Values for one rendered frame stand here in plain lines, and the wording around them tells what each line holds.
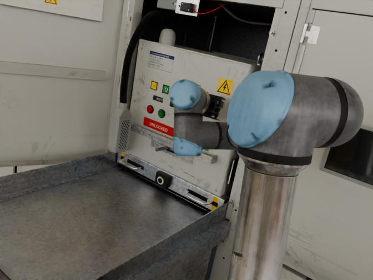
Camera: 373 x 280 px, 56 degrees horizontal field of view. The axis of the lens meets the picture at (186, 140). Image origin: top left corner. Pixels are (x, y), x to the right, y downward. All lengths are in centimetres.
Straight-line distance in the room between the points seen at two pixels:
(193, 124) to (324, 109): 41
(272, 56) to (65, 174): 86
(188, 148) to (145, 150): 58
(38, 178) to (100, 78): 47
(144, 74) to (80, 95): 28
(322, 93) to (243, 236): 25
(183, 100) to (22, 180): 68
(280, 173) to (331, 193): 56
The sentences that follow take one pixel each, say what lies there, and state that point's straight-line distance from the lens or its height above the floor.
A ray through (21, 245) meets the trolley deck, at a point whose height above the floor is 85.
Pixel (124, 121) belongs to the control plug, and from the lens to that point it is 137.
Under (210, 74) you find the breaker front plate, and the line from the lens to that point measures 122.
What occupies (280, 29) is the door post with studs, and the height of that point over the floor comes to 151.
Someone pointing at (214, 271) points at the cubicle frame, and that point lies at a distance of 140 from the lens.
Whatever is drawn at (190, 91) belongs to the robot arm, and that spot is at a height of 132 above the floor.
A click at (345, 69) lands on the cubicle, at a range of 104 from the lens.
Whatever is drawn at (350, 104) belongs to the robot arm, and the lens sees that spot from 58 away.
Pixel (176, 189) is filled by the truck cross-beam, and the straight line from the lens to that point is 135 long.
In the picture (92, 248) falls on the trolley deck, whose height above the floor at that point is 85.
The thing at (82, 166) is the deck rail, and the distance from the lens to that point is 144.
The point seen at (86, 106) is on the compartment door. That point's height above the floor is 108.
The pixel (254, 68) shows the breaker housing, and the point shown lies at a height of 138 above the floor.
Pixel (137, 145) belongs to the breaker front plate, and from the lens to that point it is 146.
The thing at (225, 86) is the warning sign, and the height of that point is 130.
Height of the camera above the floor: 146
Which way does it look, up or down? 17 degrees down
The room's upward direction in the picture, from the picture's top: 11 degrees clockwise
